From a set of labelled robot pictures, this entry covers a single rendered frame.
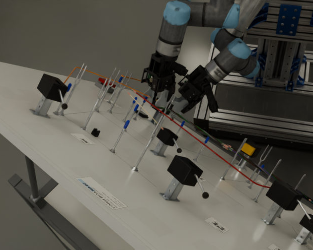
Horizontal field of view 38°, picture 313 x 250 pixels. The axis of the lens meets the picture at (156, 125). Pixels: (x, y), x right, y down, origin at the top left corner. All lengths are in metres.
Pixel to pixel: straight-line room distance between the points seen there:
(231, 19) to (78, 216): 0.93
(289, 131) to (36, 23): 2.12
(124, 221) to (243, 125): 1.87
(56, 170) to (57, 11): 2.96
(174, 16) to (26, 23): 2.51
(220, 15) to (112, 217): 0.82
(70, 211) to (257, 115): 1.29
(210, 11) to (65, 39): 2.19
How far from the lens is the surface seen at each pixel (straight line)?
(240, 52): 1.52
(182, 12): 1.32
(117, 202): 0.83
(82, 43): 3.43
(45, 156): 0.87
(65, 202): 1.82
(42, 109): 1.07
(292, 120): 2.64
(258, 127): 2.59
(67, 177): 0.83
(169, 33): 1.34
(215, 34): 1.70
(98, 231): 1.74
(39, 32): 3.62
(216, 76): 1.54
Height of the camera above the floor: 2.40
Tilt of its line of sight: 57 degrees down
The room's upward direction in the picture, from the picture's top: 10 degrees counter-clockwise
